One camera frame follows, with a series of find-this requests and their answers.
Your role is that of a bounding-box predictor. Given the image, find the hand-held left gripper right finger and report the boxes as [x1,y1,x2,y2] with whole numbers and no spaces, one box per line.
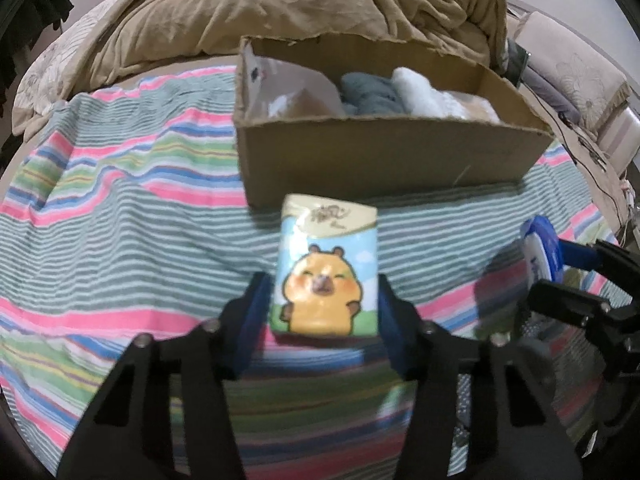
[376,273,585,480]

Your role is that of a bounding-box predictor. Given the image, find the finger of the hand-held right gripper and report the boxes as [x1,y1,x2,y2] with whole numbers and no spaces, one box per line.
[526,280,640,346]
[550,238,640,293]

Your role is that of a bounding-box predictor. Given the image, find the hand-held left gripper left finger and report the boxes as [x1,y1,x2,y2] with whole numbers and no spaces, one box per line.
[56,272,273,480]

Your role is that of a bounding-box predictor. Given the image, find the blue and white packet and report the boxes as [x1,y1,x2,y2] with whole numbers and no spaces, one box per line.
[519,215,566,295]

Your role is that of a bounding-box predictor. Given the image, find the cartoon bear tissue pack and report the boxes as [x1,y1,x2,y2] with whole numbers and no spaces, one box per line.
[268,193,379,337]

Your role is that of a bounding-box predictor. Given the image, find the cardboard box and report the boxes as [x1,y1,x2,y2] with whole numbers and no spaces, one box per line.
[233,33,555,211]

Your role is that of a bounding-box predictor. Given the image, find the striped blanket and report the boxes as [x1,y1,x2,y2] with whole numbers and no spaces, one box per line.
[0,62,621,478]

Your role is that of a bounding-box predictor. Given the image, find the beige embroidered cushion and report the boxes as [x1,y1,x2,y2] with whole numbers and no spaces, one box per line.
[515,11,631,131]

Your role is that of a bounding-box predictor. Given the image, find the white fluffy cloth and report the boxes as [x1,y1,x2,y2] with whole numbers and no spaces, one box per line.
[391,66,501,123]

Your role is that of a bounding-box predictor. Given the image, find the white plastic bag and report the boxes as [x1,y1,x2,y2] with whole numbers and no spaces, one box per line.
[246,55,346,120]

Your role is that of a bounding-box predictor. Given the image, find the grey-blue cloth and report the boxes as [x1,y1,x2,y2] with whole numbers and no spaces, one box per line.
[340,72,401,117]

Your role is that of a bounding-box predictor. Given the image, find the tan duvet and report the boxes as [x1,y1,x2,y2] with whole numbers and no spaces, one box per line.
[12,0,508,136]

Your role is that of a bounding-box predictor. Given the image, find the floral bed sheet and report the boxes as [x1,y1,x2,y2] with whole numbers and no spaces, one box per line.
[12,0,156,126]

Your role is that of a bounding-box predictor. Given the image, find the dark hanging clothes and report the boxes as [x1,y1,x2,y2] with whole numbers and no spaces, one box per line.
[0,0,76,103]

